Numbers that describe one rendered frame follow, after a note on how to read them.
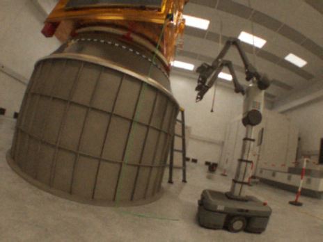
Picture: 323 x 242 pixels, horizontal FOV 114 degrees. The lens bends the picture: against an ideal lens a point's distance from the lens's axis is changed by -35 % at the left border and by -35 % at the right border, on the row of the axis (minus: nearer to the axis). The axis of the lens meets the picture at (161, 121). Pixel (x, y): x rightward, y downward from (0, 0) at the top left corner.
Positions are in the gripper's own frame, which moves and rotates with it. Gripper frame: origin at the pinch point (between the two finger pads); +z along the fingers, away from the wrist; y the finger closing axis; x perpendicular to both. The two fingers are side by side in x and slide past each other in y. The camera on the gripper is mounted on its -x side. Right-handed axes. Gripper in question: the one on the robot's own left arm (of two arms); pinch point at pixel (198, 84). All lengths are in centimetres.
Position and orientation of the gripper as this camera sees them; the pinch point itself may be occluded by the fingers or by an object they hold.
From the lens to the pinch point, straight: 146.3
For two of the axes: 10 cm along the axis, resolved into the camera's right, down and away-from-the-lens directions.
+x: 7.2, 6.5, -2.6
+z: -6.8, 7.4, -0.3
